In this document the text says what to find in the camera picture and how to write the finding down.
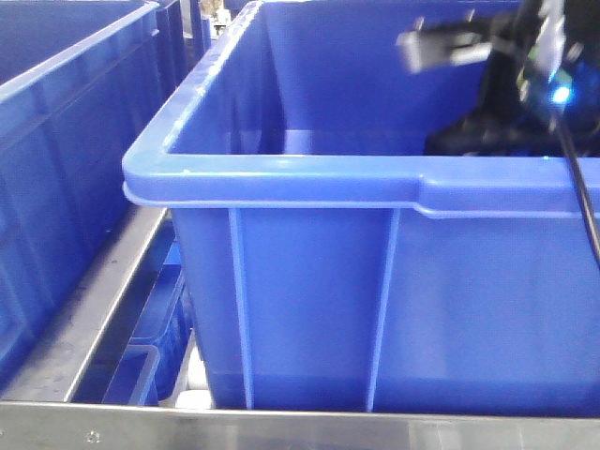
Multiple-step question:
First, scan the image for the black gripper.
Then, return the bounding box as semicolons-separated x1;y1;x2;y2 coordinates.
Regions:
425;1;599;158

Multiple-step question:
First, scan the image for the blue bin at left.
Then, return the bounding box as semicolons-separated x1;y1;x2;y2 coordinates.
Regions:
1;1;163;384

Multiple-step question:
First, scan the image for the large blue bin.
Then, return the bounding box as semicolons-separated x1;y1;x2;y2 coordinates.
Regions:
123;1;599;417

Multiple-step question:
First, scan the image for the black cable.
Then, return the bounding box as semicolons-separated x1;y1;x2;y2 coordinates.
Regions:
552;116;600;273

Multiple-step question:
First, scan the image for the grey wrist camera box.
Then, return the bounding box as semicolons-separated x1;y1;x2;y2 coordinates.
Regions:
396;17;493;73

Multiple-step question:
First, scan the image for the left steel shelf rack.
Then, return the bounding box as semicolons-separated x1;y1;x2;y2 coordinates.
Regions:
1;207;599;449

